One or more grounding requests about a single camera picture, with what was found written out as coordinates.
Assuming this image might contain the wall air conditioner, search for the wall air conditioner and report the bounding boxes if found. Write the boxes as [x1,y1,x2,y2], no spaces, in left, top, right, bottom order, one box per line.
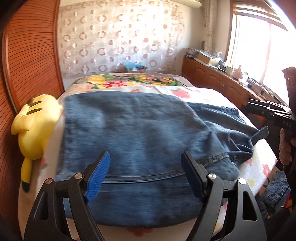
[169,0,202,9]

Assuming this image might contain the floral bed cover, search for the floral bed cover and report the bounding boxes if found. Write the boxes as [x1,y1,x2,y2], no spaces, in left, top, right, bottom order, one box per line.
[67,72,193,94]

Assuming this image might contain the cardboard box on cabinet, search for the cardboard box on cabinet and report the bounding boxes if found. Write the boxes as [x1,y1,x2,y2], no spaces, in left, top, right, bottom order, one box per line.
[197,52,219,66]

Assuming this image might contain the white cup on cabinet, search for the white cup on cabinet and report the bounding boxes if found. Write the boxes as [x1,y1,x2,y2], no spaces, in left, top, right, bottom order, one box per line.
[226,66,233,76]

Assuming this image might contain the yellow Pikachu plush toy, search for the yellow Pikachu plush toy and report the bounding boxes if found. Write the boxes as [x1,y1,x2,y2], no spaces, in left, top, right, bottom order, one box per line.
[11,94,63,193]

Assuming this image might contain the blue denim jeans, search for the blue denim jeans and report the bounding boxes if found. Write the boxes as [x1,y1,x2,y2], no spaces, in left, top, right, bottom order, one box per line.
[56,91,268,228]

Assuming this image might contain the window with wooden frame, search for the window with wooden frame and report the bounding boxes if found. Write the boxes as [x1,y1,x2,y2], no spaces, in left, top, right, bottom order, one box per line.
[227,1,295,103]

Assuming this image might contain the pink circle pattern curtain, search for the pink circle pattern curtain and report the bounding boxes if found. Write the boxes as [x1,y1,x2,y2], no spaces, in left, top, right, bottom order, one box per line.
[57,1,185,79]

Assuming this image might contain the beige side curtain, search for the beige side curtain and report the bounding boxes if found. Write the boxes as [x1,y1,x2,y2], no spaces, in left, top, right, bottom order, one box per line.
[201,0,218,53]

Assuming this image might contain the person's right hand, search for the person's right hand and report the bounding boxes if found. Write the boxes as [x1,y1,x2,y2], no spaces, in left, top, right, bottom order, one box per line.
[279,129,292,165]

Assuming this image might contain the wooden side cabinet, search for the wooden side cabinet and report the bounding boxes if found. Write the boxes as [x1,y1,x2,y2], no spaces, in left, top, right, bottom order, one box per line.
[181,57,279,128]

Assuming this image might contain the pink bottle on cabinet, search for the pink bottle on cabinet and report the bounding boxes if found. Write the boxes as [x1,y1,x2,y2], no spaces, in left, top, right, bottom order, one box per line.
[233,65,242,80]

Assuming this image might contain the wooden slatted wardrobe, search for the wooden slatted wardrobe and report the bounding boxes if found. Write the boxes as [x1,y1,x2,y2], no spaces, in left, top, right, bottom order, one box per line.
[1,1,64,225]

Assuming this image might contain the cardboard box with blue cloth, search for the cardboard box with blue cloth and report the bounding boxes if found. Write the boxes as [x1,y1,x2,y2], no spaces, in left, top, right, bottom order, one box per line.
[123,61,146,74]

